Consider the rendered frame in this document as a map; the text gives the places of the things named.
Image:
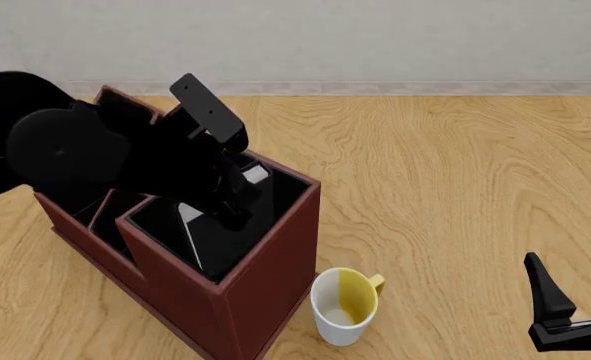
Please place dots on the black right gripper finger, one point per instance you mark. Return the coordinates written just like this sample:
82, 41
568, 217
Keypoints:
547, 288

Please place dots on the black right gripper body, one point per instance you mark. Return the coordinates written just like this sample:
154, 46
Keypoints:
570, 333

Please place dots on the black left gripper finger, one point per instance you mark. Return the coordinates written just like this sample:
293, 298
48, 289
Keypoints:
237, 202

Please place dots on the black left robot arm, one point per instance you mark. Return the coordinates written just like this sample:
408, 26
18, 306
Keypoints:
60, 150

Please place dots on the red-brown desk caddy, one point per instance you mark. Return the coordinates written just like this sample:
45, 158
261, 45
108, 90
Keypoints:
265, 296

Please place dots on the small flat black plate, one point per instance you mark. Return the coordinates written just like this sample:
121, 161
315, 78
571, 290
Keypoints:
207, 107

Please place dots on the white and yellow mug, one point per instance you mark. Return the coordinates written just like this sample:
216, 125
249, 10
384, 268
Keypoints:
337, 322

